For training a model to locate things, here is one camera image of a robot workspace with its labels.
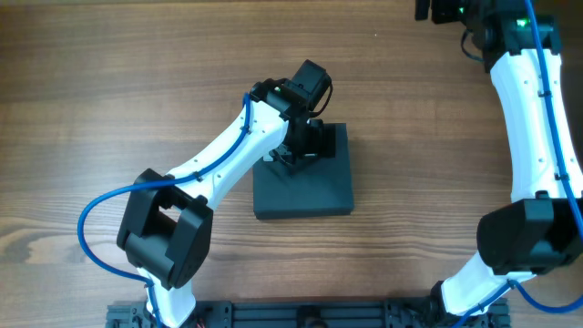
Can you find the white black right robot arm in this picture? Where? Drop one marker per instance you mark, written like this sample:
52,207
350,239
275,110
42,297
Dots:
540,230

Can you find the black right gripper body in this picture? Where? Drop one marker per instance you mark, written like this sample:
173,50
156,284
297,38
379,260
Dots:
422,9

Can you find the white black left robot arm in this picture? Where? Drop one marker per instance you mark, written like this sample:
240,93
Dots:
166,227

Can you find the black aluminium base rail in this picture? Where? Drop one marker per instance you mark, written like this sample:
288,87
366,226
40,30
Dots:
398,312

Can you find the black box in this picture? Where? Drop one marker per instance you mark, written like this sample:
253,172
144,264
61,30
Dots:
312,187

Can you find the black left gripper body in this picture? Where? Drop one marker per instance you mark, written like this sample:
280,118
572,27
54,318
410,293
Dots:
316,140

